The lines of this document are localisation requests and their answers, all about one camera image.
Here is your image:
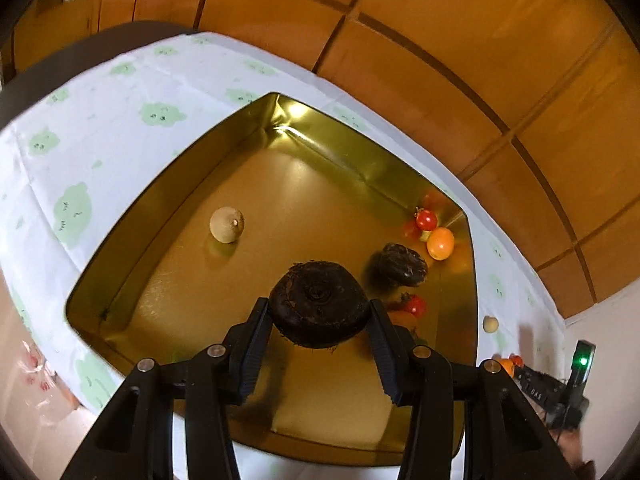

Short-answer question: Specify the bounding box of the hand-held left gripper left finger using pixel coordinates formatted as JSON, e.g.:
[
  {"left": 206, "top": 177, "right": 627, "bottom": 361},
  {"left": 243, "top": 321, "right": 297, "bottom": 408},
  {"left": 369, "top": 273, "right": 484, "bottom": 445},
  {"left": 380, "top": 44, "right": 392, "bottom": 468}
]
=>
[{"left": 60, "top": 298, "right": 273, "bottom": 480}]

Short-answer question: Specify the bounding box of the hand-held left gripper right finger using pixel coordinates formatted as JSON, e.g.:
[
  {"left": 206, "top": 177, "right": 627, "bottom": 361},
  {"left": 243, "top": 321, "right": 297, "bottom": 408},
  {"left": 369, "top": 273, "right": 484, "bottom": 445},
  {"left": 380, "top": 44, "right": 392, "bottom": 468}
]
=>
[{"left": 367, "top": 300, "right": 576, "bottom": 480}]

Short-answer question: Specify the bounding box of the large red tomato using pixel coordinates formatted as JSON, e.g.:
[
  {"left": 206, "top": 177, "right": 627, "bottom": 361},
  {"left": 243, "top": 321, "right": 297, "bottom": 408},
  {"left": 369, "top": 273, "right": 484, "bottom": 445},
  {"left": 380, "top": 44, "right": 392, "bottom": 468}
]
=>
[{"left": 400, "top": 294, "right": 427, "bottom": 318}]

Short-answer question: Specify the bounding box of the dark brown round fruit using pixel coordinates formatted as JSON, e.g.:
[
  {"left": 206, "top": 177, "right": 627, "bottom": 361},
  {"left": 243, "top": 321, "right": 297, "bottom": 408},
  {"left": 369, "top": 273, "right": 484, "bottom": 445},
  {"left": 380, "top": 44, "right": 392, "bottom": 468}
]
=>
[
  {"left": 269, "top": 260, "right": 372, "bottom": 350},
  {"left": 375, "top": 242, "right": 429, "bottom": 287}
]

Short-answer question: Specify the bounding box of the gold metal tin box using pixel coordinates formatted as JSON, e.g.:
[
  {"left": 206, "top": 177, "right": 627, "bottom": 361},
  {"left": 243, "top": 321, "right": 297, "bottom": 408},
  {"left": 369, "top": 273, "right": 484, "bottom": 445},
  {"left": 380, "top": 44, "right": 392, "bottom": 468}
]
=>
[{"left": 65, "top": 92, "right": 478, "bottom": 468}]

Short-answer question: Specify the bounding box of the person's right hand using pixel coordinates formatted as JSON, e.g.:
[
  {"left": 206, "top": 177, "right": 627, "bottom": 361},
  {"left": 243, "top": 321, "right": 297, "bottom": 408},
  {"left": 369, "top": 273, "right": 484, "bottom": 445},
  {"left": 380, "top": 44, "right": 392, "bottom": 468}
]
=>
[{"left": 552, "top": 427, "right": 598, "bottom": 480}]

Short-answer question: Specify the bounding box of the white red-printed bag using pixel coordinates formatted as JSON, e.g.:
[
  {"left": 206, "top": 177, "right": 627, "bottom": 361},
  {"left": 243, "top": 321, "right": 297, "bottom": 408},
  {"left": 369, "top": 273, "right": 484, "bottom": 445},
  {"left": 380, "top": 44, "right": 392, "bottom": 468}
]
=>
[{"left": 0, "top": 270, "right": 76, "bottom": 411}]

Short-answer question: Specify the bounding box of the white green-printed tablecloth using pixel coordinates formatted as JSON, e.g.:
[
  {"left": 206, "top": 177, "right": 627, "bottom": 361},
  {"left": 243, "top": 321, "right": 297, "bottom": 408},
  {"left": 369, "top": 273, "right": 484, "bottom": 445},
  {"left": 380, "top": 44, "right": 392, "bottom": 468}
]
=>
[{"left": 0, "top": 31, "right": 568, "bottom": 480}]

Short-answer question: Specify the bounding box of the wooden panelled cabinet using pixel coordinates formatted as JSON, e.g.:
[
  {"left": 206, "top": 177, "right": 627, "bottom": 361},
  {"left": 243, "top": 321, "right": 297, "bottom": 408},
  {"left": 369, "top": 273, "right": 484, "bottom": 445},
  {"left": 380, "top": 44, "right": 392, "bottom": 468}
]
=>
[{"left": 10, "top": 0, "right": 640, "bottom": 318}]

